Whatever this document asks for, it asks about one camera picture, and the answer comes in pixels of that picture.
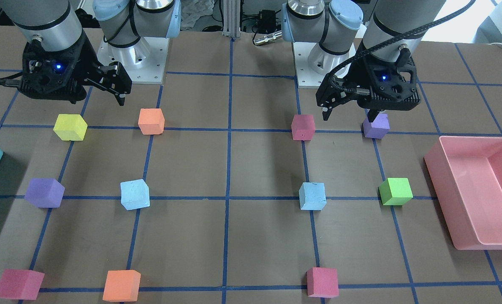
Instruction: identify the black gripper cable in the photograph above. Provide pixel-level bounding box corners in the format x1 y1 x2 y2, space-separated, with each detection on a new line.
334 0 476 81

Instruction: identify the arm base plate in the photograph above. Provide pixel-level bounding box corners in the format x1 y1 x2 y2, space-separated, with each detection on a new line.
292 41 357 89
97 37 171 84

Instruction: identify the green block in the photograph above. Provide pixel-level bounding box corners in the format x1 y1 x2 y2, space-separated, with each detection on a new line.
378 177 414 206

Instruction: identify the aluminium frame post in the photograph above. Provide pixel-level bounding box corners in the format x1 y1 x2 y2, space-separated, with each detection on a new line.
219 0 242 41

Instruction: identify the red block far centre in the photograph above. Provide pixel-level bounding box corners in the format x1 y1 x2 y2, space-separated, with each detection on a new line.
291 115 316 141

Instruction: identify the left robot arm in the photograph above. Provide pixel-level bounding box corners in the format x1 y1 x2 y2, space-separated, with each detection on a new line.
281 0 444 122

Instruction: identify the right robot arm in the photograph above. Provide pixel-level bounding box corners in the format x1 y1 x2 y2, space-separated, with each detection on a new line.
0 0 181 106

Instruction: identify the red block near centre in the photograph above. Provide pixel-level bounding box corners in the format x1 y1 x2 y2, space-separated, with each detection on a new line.
306 267 339 299

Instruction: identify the yellow block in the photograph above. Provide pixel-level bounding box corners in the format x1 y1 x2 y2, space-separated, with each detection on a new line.
53 114 87 141

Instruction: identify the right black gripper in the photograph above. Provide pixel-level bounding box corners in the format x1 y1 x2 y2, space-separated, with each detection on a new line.
18 31 132 106

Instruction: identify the pink tray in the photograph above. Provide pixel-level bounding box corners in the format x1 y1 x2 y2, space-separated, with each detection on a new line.
424 136 502 250

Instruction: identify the orange block near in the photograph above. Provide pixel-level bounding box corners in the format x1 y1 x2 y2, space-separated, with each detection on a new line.
102 270 141 302

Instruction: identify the orange block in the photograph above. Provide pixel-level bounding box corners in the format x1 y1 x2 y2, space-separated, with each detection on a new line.
102 270 141 302
138 108 165 135

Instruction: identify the black power adapter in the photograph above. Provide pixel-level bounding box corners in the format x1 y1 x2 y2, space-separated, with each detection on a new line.
256 10 278 34

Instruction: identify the orange block far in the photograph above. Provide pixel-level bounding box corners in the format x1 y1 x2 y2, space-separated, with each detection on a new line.
138 108 165 135

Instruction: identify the light blue block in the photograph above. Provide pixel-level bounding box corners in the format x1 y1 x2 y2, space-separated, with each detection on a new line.
120 179 150 210
299 182 327 210

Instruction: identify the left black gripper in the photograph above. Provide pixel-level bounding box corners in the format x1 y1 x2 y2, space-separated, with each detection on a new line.
316 47 421 123

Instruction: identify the purple block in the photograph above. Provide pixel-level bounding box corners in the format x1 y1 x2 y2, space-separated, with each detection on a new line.
24 178 65 208
362 112 390 139

